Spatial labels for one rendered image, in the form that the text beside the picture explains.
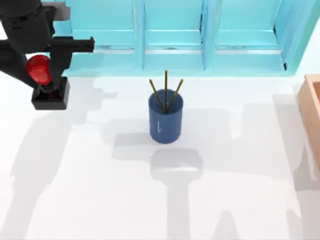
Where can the pale grey rounded box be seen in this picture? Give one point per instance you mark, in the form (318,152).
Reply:
(63,13)

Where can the brown pencil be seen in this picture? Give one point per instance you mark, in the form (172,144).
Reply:
(154,90)
(165,85)
(176,90)

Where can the red trophy with black base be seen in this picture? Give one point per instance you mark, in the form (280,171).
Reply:
(38,68)

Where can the salmon shallow box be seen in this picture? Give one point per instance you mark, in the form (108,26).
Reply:
(308,105)

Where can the dark blue cup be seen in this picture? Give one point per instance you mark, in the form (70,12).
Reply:
(165,127)

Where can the light blue rack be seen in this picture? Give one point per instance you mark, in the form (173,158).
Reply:
(175,37)

